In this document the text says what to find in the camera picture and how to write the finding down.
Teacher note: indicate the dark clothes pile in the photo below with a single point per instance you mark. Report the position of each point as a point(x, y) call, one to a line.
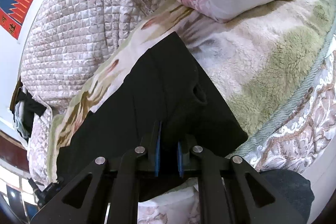
point(24, 108)

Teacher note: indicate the black pants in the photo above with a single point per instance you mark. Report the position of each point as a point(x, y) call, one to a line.
point(167, 90)

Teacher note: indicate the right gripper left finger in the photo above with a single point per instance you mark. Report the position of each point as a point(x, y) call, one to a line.
point(106, 191)

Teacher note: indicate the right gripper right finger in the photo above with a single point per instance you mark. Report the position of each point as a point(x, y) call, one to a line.
point(231, 190)

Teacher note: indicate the floral plush blanket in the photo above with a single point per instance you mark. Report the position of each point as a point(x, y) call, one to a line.
point(258, 61)

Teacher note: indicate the quilted beige bedspread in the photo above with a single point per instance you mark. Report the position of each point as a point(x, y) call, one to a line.
point(67, 42)

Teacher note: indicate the dark red door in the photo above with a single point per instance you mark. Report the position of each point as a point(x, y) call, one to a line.
point(13, 152)

